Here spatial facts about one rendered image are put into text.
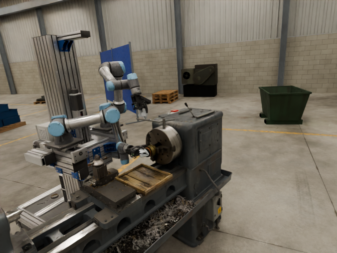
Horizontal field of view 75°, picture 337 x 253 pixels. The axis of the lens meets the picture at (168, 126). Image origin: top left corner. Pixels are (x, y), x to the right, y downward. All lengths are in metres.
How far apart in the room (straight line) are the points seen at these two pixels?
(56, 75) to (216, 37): 10.29
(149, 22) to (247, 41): 5.26
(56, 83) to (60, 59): 0.21
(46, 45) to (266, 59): 10.28
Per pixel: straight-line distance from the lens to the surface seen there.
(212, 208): 2.37
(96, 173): 1.61
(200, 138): 1.96
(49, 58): 2.20
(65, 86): 2.21
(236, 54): 11.63
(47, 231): 1.58
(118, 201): 1.44
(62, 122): 1.84
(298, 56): 11.60
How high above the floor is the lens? 1.76
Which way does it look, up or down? 16 degrees down
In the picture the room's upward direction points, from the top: 4 degrees counter-clockwise
